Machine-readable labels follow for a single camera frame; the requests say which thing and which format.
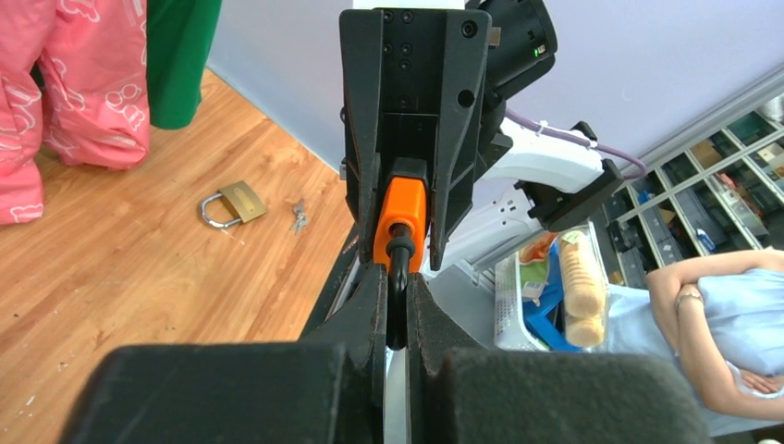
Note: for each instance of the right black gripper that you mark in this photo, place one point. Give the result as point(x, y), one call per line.
point(413, 87)

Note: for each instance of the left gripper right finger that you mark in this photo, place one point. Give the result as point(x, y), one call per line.
point(462, 392)

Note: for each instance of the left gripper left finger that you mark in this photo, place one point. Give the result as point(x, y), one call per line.
point(327, 387)

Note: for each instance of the orange padlock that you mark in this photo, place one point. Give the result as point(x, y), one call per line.
point(399, 238)

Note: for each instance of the silver brass-lock keys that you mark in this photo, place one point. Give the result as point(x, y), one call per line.
point(301, 219)

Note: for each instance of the brass padlock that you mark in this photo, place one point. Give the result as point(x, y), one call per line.
point(242, 202)

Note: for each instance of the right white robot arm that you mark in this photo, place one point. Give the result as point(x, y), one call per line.
point(562, 172)

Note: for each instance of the white storage basket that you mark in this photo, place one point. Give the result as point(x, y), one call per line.
point(529, 313)

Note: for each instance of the packaged round crackers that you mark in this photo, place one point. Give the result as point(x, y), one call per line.
point(584, 287)

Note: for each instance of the green shirt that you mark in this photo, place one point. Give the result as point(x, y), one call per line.
point(180, 34)

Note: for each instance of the person in blue shirt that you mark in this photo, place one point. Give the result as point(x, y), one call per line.
point(719, 320)

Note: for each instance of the grey storage shelf unit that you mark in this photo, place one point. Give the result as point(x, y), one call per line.
point(721, 195)

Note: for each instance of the pink patterned jacket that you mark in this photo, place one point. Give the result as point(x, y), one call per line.
point(73, 79)

